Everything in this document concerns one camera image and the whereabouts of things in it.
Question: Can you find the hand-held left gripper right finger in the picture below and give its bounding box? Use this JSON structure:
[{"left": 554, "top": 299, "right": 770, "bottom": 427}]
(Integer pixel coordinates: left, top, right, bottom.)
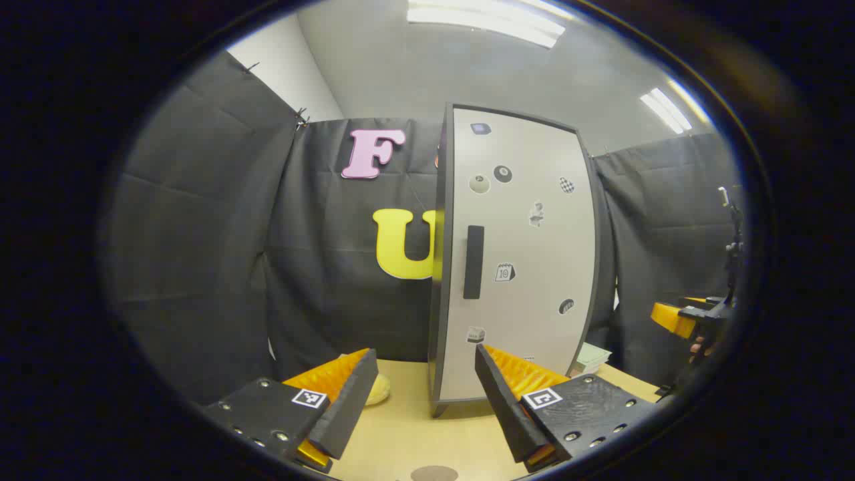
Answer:
[{"left": 475, "top": 343, "right": 659, "bottom": 474}]

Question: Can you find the pale yellow lumpy sponge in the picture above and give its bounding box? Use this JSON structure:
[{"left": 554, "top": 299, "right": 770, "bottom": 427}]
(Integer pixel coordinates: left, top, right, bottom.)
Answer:
[{"left": 364, "top": 373, "right": 391, "bottom": 406}]

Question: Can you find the dark grey cabinet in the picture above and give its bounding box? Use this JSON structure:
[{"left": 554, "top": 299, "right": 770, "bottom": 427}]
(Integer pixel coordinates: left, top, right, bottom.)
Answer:
[{"left": 427, "top": 102, "right": 602, "bottom": 420}]

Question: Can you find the black door handle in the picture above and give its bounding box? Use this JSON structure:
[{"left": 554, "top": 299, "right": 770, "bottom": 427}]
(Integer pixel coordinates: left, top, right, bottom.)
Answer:
[{"left": 463, "top": 225, "right": 485, "bottom": 300}]

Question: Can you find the long ceiling light panel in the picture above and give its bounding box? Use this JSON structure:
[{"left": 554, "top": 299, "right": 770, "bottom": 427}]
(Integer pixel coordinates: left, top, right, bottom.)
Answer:
[{"left": 407, "top": 0, "right": 565, "bottom": 49}]

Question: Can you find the black backdrop cloth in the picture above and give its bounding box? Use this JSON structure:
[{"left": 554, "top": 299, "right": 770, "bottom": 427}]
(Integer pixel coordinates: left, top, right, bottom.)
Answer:
[{"left": 100, "top": 50, "right": 745, "bottom": 405}]

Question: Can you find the white cabinet door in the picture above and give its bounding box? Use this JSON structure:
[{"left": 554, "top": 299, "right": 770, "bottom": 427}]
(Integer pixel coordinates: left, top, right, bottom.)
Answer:
[{"left": 438, "top": 107, "right": 600, "bottom": 403}]

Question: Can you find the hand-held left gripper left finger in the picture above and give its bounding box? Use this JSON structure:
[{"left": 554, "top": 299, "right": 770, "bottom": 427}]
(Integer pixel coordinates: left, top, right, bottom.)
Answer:
[{"left": 200, "top": 347, "right": 379, "bottom": 475}]

